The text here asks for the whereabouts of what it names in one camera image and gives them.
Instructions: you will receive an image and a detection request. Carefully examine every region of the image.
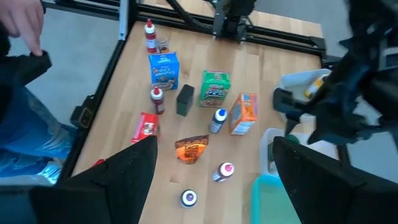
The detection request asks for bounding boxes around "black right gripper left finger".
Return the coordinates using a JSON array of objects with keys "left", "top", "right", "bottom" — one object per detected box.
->
[{"left": 46, "top": 136, "right": 159, "bottom": 224}]

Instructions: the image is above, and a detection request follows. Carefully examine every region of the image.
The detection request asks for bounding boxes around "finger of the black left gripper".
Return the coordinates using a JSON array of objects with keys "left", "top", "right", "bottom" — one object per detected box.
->
[{"left": 285, "top": 118, "right": 299, "bottom": 137}]

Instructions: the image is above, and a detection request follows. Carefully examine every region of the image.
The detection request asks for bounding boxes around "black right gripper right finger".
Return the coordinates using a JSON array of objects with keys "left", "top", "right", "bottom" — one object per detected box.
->
[{"left": 272, "top": 136, "right": 385, "bottom": 224}]

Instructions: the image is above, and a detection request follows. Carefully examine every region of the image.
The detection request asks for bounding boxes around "green lid spice jar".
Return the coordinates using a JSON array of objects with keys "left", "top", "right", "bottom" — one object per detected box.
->
[{"left": 285, "top": 133, "right": 301, "bottom": 146}]

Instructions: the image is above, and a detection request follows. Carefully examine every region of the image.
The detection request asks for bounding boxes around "red plastic box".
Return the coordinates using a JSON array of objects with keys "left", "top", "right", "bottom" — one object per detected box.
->
[{"left": 90, "top": 158, "right": 106, "bottom": 170}]

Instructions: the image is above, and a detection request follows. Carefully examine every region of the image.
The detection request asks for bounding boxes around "yellow food colouring bottle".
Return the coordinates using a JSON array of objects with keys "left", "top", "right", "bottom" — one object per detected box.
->
[{"left": 304, "top": 74, "right": 329, "bottom": 100}]

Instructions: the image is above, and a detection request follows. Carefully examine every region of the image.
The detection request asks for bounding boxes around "orange mini cereal box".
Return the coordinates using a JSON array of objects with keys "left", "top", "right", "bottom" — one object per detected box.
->
[{"left": 229, "top": 93, "right": 259, "bottom": 136}]

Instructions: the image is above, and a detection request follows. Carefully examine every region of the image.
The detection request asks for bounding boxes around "blue food colouring bottle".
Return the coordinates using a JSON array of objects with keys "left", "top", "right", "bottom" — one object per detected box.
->
[{"left": 208, "top": 108, "right": 228, "bottom": 134}]

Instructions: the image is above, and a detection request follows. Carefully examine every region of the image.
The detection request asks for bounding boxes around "red Froot Loops box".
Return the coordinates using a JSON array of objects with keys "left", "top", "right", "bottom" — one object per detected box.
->
[{"left": 131, "top": 112, "right": 160, "bottom": 144}]

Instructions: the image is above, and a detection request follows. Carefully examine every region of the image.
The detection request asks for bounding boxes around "green mini cereal box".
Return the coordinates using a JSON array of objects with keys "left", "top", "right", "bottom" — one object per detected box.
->
[{"left": 198, "top": 70, "right": 231, "bottom": 109}]

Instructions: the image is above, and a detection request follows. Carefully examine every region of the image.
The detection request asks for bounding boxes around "red food colouring bottle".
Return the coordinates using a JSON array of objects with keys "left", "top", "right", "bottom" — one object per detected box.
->
[
  {"left": 144, "top": 18, "right": 158, "bottom": 54},
  {"left": 150, "top": 86, "right": 165, "bottom": 115}
]

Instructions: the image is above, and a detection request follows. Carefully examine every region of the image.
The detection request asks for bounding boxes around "clear plastic container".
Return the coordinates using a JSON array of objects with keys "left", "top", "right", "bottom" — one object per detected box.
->
[{"left": 258, "top": 126, "right": 340, "bottom": 177}]

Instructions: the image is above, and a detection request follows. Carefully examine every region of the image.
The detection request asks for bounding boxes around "green plastic tray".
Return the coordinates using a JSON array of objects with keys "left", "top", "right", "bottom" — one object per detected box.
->
[{"left": 250, "top": 174, "right": 302, "bottom": 224}]

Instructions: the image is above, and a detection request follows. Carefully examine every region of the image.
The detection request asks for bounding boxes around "purple food colouring bottle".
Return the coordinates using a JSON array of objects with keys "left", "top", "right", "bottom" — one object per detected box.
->
[{"left": 180, "top": 189, "right": 198, "bottom": 208}]

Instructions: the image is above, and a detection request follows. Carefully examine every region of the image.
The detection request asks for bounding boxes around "pink food colouring bottle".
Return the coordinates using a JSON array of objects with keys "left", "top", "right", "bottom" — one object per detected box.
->
[{"left": 212, "top": 161, "right": 236, "bottom": 183}]

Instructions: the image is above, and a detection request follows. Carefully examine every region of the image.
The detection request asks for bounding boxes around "person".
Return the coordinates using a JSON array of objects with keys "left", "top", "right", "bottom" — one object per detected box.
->
[{"left": 0, "top": 21, "right": 78, "bottom": 187}]

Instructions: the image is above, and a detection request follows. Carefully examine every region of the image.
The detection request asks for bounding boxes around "dark green small box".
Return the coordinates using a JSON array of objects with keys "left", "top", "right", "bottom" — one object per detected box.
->
[{"left": 176, "top": 83, "right": 195, "bottom": 118}]

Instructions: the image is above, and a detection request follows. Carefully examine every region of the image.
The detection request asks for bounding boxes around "blue Rice Krispies box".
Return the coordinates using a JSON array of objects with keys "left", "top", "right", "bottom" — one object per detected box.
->
[{"left": 148, "top": 52, "right": 180, "bottom": 91}]

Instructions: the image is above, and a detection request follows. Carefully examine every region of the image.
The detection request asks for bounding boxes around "small clear glass jar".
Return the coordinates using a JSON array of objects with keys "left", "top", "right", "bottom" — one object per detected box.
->
[{"left": 156, "top": 37, "right": 170, "bottom": 54}]

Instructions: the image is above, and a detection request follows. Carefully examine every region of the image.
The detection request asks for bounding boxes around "person's hand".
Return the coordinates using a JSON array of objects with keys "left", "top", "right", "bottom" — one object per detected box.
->
[{"left": 0, "top": 0, "right": 45, "bottom": 57}]

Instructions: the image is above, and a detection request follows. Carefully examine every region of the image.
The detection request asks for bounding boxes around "grey translucent handled bin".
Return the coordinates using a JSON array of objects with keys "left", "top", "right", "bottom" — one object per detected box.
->
[{"left": 274, "top": 68, "right": 333, "bottom": 124}]

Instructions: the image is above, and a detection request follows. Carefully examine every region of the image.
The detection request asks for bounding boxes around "silver metal bracket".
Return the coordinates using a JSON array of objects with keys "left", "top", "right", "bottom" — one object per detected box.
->
[{"left": 118, "top": 0, "right": 130, "bottom": 41}]

